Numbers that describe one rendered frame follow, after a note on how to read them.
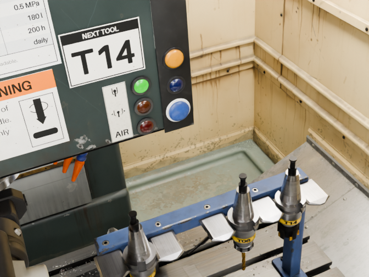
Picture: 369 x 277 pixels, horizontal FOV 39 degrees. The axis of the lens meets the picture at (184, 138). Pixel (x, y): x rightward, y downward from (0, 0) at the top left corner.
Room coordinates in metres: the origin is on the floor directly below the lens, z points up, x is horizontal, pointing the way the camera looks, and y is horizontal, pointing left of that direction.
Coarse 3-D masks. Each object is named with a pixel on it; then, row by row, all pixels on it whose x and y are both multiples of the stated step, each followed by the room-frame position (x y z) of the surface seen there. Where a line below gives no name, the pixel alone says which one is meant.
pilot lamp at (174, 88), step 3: (174, 81) 0.60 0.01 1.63; (177, 81) 0.60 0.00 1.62; (180, 81) 0.60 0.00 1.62; (171, 84) 0.60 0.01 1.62; (174, 84) 0.60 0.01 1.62; (177, 84) 0.60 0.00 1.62; (180, 84) 0.60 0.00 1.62; (171, 87) 0.60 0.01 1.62; (174, 87) 0.60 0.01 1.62; (177, 87) 0.60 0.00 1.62; (180, 87) 0.60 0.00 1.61; (171, 90) 0.60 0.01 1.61; (174, 90) 0.60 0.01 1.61; (177, 90) 0.60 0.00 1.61
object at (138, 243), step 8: (128, 232) 0.66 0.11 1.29; (136, 232) 0.66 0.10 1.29; (128, 240) 0.66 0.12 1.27; (136, 240) 0.65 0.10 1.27; (144, 240) 0.66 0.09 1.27; (128, 248) 0.66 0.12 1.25; (136, 248) 0.65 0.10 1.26; (144, 248) 0.66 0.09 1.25; (128, 256) 0.66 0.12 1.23; (136, 256) 0.65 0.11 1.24; (144, 256) 0.65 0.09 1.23
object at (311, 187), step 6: (312, 180) 0.84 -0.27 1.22; (300, 186) 0.83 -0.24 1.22; (306, 186) 0.82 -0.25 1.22; (312, 186) 0.82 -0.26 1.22; (318, 186) 0.82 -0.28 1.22; (306, 192) 0.81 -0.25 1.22; (312, 192) 0.80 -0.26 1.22; (318, 192) 0.80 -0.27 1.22; (324, 192) 0.80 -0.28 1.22; (306, 198) 0.79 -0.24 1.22; (312, 198) 0.79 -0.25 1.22; (318, 198) 0.78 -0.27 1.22; (324, 198) 0.78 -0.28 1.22; (312, 204) 0.77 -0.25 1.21; (318, 204) 0.77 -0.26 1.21
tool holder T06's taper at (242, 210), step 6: (240, 192) 0.74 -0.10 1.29; (246, 192) 0.74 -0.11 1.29; (234, 198) 0.75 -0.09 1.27; (240, 198) 0.73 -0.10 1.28; (246, 198) 0.73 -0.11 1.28; (234, 204) 0.74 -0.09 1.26; (240, 204) 0.73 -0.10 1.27; (246, 204) 0.73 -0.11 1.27; (252, 204) 0.74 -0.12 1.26; (234, 210) 0.74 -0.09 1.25; (240, 210) 0.73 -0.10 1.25; (246, 210) 0.73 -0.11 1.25; (252, 210) 0.74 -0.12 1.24; (234, 216) 0.74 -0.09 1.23; (240, 216) 0.73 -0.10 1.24; (246, 216) 0.73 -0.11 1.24; (252, 216) 0.73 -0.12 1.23; (240, 222) 0.73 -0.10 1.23; (246, 222) 0.72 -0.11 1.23
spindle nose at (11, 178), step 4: (8, 176) 0.65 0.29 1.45; (12, 176) 0.66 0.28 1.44; (16, 176) 0.67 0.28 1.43; (0, 180) 0.64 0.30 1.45; (4, 180) 0.65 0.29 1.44; (8, 180) 0.65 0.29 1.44; (12, 180) 0.66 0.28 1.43; (0, 184) 0.64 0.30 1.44; (4, 184) 0.65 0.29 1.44; (8, 184) 0.65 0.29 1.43; (0, 188) 0.64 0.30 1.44; (4, 188) 0.64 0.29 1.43
